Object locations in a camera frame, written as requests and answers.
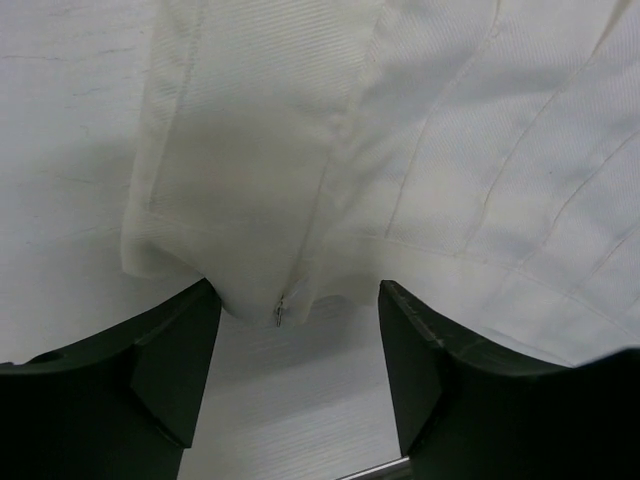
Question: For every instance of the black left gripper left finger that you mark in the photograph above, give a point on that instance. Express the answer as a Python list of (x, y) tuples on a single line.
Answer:
[(121, 404)]

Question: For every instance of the white pleated skirt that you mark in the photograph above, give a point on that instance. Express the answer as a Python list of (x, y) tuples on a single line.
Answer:
[(483, 154)]

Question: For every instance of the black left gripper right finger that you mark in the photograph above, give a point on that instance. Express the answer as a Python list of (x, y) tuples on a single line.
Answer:
[(469, 408)]

